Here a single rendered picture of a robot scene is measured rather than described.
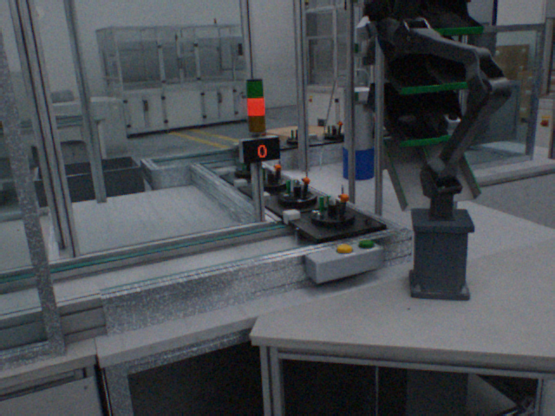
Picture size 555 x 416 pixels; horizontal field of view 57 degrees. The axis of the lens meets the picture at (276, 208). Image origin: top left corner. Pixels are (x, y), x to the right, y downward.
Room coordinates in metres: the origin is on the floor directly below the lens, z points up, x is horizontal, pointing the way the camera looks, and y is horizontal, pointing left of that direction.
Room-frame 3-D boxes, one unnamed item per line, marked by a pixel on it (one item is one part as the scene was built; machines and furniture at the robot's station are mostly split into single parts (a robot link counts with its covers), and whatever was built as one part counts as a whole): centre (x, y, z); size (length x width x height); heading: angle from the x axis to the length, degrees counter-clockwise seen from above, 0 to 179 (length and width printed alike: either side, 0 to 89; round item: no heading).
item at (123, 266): (1.43, 0.11, 0.91); 0.84 x 0.28 x 0.10; 113
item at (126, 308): (1.27, 0.02, 0.91); 0.89 x 0.06 x 0.11; 113
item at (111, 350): (1.93, 0.00, 0.84); 1.50 x 1.41 x 0.03; 113
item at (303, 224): (1.52, -0.18, 0.96); 0.24 x 0.24 x 0.02; 23
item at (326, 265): (1.29, -0.18, 0.93); 0.21 x 0.07 x 0.06; 113
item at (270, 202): (1.76, -0.08, 1.01); 0.24 x 0.24 x 0.13; 23
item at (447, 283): (1.24, -0.42, 0.96); 0.15 x 0.15 x 0.20; 77
